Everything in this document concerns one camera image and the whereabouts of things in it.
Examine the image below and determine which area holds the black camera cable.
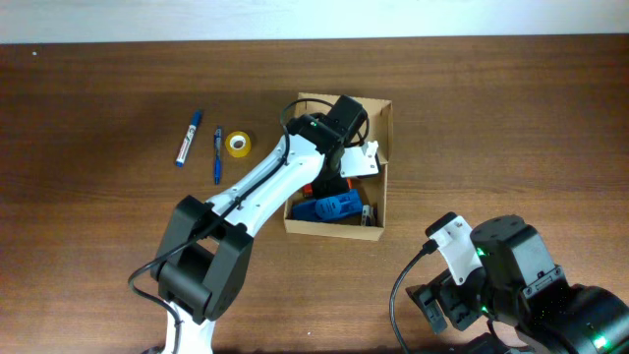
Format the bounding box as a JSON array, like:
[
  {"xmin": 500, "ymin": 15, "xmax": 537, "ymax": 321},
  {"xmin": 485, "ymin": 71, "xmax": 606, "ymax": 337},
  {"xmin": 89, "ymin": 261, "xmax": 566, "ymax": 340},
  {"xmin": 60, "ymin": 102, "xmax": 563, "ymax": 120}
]
[
  {"xmin": 388, "ymin": 238, "xmax": 439, "ymax": 354},
  {"xmin": 127, "ymin": 97, "xmax": 371, "ymax": 354}
]

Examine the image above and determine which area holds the small white blue box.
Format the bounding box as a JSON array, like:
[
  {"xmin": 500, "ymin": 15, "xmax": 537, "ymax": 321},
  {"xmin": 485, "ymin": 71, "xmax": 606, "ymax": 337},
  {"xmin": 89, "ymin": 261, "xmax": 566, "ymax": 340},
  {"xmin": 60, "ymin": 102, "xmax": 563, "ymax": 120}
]
[{"xmin": 361, "ymin": 205, "xmax": 377, "ymax": 227}]

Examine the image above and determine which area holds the brown cardboard box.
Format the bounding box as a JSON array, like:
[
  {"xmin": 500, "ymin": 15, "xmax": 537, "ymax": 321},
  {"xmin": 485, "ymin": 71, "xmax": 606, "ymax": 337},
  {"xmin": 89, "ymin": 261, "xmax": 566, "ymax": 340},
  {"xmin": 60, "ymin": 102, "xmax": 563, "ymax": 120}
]
[{"xmin": 284, "ymin": 96, "xmax": 393, "ymax": 241}]

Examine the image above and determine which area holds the blue whiteboard marker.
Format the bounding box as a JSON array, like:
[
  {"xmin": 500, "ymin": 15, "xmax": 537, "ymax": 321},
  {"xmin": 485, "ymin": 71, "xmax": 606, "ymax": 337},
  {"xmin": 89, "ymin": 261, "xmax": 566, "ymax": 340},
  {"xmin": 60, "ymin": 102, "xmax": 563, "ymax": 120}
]
[{"xmin": 175, "ymin": 110, "xmax": 203, "ymax": 167}]

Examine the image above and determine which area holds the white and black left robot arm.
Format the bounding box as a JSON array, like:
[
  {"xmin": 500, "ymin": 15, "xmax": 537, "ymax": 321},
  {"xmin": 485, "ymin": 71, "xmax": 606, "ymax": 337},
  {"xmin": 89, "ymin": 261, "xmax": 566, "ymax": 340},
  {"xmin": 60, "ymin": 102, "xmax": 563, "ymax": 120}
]
[{"xmin": 148, "ymin": 95, "xmax": 369, "ymax": 353}]

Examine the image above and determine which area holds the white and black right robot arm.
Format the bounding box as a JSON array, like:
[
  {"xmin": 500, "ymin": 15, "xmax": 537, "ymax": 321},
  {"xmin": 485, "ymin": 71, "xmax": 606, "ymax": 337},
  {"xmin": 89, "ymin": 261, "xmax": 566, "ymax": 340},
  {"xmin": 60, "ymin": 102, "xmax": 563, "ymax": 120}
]
[{"xmin": 406, "ymin": 212, "xmax": 628, "ymax": 354}]

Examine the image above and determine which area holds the orange stapler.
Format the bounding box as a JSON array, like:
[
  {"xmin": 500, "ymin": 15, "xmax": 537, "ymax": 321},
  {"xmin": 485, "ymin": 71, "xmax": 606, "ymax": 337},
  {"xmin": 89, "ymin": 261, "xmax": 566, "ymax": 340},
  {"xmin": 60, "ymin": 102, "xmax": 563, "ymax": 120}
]
[{"xmin": 303, "ymin": 184, "xmax": 314, "ymax": 197}]

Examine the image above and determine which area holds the blue plastic case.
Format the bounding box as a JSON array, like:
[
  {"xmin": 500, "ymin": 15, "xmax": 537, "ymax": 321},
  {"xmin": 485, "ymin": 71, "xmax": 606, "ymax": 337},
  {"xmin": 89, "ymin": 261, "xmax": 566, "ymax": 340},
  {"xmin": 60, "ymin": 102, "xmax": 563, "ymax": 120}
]
[{"xmin": 292, "ymin": 189, "xmax": 364, "ymax": 222}]

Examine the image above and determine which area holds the black left camera cable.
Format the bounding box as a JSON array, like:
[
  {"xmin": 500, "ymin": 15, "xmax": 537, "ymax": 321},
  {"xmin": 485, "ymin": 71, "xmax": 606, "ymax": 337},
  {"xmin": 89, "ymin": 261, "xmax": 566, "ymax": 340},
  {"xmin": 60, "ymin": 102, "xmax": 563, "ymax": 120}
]
[{"xmin": 127, "ymin": 97, "xmax": 371, "ymax": 354}]

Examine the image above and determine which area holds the black right camera cable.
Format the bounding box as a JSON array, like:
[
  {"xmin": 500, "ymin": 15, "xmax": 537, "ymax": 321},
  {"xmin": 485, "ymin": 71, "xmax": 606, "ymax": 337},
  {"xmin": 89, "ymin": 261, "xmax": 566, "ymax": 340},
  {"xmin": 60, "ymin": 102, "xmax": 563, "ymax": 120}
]
[{"xmin": 388, "ymin": 238, "xmax": 439, "ymax": 354}]

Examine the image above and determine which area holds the blue ballpoint pen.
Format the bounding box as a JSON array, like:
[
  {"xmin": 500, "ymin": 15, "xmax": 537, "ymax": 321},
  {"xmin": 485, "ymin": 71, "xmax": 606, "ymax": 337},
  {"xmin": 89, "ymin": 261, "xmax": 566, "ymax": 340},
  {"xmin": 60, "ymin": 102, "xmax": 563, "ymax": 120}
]
[{"xmin": 213, "ymin": 126, "xmax": 223, "ymax": 185}]

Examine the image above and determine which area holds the yellow tape roll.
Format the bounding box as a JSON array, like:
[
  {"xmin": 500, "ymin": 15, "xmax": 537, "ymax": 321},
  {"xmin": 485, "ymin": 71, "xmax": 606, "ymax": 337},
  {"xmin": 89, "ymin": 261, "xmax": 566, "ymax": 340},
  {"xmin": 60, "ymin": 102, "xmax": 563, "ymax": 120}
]
[{"xmin": 225, "ymin": 131, "xmax": 252, "ymax": 158}]

